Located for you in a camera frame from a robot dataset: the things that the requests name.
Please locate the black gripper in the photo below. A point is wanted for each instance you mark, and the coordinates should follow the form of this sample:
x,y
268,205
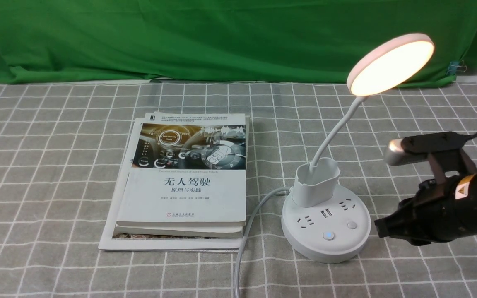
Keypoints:
x,y
437,214

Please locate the white desk lamp with socket base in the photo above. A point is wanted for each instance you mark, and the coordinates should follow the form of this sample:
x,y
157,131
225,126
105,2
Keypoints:
x,y
322,220

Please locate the blue binder clip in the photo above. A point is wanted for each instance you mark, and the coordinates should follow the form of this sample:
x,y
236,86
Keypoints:
x,y
456,68

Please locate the white book with car cover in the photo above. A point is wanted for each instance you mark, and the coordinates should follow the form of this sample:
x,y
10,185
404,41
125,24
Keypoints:
x,y
186,169

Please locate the large white bottom book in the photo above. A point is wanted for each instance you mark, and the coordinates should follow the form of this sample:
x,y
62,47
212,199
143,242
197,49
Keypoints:
x,y
107,242

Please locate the grey checked tablecloth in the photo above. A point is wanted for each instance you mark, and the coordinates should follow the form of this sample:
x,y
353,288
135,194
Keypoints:
x,y
60,152

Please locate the green backdrop cloth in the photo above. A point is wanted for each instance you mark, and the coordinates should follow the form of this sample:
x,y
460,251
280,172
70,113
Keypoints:
x,y
311,41

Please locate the black wrist camera with silver lens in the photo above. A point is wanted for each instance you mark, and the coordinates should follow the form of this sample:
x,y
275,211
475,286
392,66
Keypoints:
x,y
443,150

